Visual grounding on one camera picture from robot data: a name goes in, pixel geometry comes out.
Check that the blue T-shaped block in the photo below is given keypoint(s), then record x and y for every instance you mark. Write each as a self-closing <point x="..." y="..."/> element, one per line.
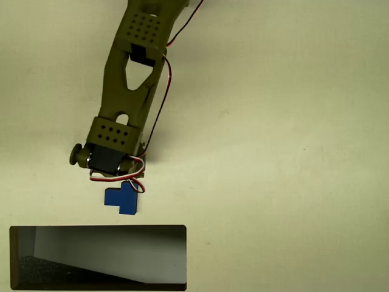
<point x="124" y="199"/>

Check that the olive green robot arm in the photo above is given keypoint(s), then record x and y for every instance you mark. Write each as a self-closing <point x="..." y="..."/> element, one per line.
<point x="121" y="85"/>

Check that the rectangular bin opening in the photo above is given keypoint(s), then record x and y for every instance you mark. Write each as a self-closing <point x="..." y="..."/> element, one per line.
<point x="100" y="258"/>

